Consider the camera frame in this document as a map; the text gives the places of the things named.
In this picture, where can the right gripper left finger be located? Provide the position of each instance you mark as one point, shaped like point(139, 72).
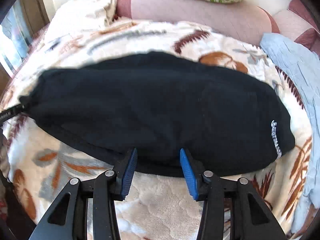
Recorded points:
point(66, 218)

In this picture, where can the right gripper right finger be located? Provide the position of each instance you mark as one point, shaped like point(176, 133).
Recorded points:
point(250, 216)

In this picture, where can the black pants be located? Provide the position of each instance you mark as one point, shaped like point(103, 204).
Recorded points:
point(160, 104)

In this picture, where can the leaf-patterned fleece blanket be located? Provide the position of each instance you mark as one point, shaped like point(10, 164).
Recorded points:
point(38, 165)

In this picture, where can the white patterned pillow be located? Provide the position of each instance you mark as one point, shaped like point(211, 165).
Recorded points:
point(79, 16)

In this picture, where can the light blue pillow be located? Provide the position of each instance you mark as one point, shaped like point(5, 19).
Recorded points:
point(301, 68)

